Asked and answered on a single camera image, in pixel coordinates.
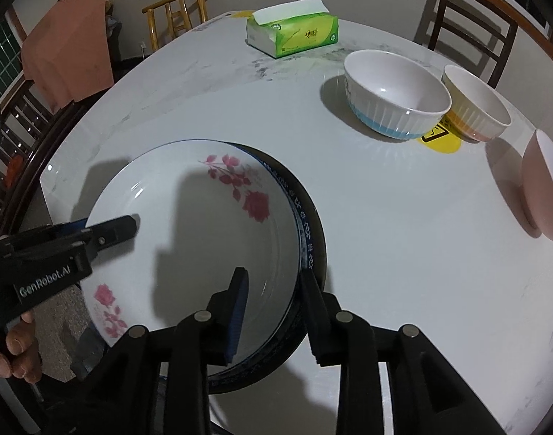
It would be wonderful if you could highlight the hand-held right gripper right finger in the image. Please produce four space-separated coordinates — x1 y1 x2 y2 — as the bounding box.
299 269 508 435

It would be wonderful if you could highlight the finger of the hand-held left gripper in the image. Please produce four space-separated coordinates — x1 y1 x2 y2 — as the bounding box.
83 215 140 257
50 220 89 239

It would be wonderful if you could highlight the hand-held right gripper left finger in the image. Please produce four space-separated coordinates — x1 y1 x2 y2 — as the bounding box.
68 266 251 435

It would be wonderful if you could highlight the large blue floral plate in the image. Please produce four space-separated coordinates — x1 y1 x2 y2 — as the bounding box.
161 142 330 396

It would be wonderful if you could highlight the white plate with pink flowers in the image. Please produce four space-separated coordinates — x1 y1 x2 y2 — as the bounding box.
79 140 304 359

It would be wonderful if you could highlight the white ribbed bowl blue base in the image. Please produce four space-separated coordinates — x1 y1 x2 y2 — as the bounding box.
343 50 453 140

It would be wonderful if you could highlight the pink bowl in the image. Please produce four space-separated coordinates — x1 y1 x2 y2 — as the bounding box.
521 129 553 242

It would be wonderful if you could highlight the white ribbed bowl yellow base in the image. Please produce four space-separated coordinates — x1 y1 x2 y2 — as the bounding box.
441 64 512 142

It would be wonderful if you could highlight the person's left hand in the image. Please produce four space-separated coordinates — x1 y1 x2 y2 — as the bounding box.
0 310 44 380

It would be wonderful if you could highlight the dark wooden armchair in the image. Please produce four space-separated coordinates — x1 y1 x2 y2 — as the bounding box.
0 77 96 236

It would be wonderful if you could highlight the orange cloth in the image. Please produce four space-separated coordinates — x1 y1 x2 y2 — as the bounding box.
21 0 115 114

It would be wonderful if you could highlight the round yellow warning sticker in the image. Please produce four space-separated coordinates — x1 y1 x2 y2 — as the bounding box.
420 118 463 154

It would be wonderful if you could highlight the green tissue pack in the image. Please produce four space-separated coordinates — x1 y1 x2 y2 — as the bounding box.
245 0 339 59

